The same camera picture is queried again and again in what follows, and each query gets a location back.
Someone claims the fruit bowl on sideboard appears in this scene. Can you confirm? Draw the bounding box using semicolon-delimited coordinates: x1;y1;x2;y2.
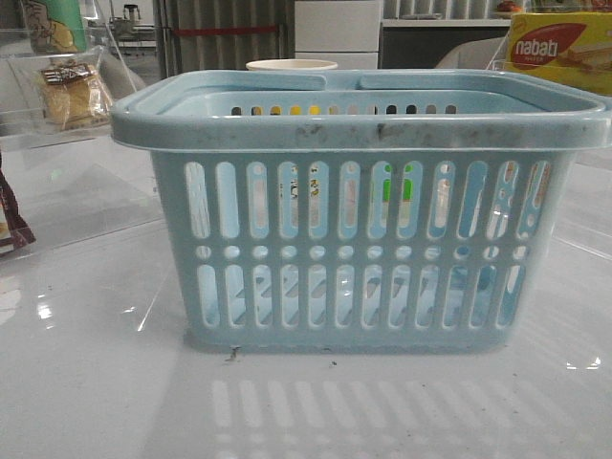
495;0;523;14

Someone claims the dark red snack packet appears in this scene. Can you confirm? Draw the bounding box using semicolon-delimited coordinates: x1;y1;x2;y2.
1;174;36;256

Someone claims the yellow Nabati wafer box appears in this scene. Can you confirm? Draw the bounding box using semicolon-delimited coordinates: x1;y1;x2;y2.
503;11;611;96

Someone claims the dark grey sideboard cabinet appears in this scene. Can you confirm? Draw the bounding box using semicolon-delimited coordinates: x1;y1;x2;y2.
379;19;510;69

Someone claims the grey armchair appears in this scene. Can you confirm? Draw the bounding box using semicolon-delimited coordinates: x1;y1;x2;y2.
435;36;507;70

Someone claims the packaged bread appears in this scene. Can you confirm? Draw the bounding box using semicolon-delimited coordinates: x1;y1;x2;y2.
37;60;113;131

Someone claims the light blue plastic basket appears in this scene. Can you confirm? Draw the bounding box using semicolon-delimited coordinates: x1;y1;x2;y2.
111;70;611;353

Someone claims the white drawer cabinet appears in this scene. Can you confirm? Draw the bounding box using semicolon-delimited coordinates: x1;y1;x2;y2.
294;1;383;70

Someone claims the clear acrylic display shelf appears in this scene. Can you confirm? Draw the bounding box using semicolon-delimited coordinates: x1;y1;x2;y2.
1;1;159;263

